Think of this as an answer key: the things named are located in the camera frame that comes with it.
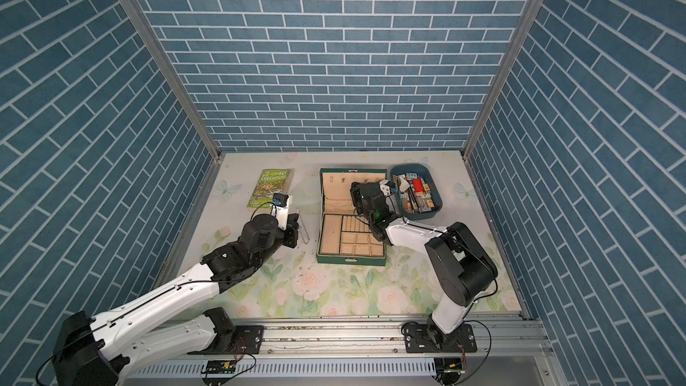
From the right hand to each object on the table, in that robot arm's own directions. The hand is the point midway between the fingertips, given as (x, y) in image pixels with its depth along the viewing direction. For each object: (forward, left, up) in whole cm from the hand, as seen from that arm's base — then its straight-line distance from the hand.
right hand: (350, 183), depth 89 cm
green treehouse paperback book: (+10, +33, -14) cm, 37 cm away
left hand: (-17, +12, +3) cm, 20 cm away
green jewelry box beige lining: (-12, +1, -13) cm, 18 cm away
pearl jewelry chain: (-23, +11, +7) cm, 27 cm away
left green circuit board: (-52, +31, -20) cm, 63 cm away
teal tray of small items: (+8, -26, -15) cm, 31 cm away
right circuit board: (-47, -31, -17) cm, 58 cm away
